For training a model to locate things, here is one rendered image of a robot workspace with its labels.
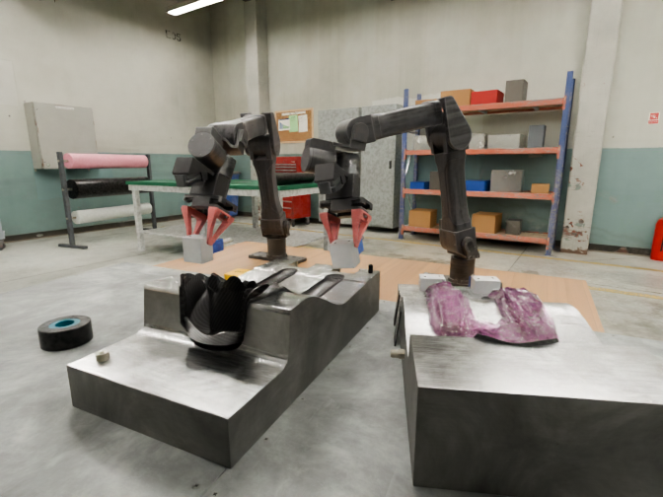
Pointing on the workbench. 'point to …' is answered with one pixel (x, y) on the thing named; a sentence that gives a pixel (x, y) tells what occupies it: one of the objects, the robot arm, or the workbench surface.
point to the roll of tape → (65, 332)
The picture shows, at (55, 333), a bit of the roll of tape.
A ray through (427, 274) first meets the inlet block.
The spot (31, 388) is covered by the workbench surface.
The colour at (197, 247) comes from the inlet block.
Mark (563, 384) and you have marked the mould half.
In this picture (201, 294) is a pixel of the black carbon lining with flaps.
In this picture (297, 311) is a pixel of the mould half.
